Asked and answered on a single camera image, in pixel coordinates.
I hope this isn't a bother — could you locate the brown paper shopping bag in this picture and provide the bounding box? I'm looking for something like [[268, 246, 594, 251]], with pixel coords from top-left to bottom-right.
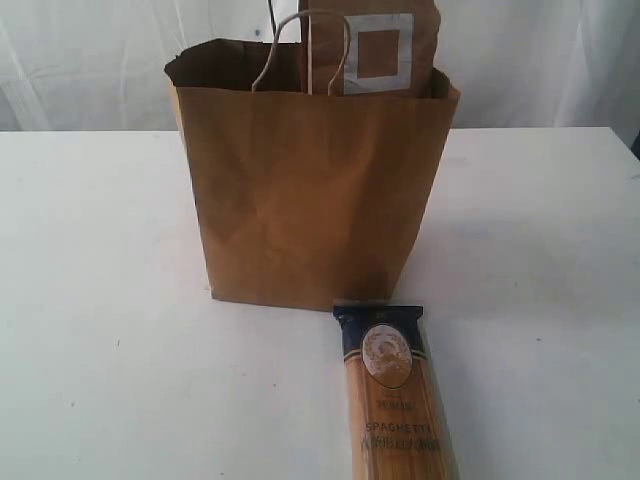
[[164, 38, 459, 310]]

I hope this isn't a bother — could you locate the brown kraft pouch orange label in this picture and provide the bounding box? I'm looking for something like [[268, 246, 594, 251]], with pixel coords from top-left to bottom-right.
[[298, 0, 441, 97]]

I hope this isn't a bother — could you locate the spaghetti packet dark blue top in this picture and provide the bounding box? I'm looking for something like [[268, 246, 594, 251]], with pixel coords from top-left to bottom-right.
[[333, 304, 459, 479]]

